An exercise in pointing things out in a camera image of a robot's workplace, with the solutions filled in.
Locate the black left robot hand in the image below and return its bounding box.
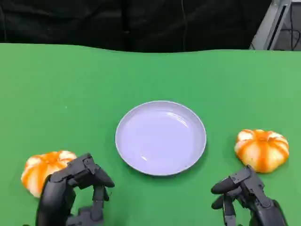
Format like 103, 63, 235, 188
35, 153, 115, 226

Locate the green table cloth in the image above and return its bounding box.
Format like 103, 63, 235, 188
0, 42, 301, 226

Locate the black cable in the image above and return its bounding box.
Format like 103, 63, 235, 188
281, 27, 301, 51

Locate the lilac plate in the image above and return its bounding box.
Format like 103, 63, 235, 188
114, 100, 207, 177

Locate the grey metal frame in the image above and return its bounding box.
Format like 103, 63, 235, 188
249, 0, 301, 51

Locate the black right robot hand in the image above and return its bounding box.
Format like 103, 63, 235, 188
211, 165, 289, 226

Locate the black curtain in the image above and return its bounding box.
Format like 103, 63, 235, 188
0, 0, 273, 53

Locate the orange white toy bread roll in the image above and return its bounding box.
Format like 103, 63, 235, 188
20, 150, 78, 198
234, 129, 290, 174

